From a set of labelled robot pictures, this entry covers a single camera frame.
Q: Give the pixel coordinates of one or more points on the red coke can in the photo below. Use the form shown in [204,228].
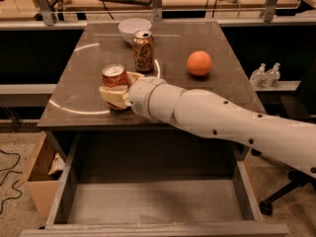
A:
[114,75]

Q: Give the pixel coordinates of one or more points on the orange fruit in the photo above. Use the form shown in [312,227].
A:
[199,63]

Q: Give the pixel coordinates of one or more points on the middle metal bracket post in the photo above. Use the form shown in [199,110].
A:
[157,10]

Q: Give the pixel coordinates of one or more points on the cardboard box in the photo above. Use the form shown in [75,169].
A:
[42,186]

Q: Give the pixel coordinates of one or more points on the gold La Croix can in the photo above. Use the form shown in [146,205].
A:
[143,51]

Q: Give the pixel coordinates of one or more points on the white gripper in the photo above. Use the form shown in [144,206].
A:
[140,95]

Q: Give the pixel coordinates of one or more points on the white bowl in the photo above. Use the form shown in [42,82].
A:
[128,27]

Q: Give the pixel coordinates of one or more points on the grey cabinet counter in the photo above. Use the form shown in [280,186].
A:
[76,103]

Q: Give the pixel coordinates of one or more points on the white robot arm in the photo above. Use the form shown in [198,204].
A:
[208,115]

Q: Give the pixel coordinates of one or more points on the crumpled paper in box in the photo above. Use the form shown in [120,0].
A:
[57,165]

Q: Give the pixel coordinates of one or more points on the metal bracket post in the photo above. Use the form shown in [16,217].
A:
[157,10]
[267,14]
[46,13]

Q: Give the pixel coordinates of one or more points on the right metal bracket post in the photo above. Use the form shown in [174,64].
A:
[267,14]

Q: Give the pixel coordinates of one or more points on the open grey top drawer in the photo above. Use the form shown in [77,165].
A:
[156,183]

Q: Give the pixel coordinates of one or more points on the left metal bracket post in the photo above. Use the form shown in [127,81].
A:
[46,13]

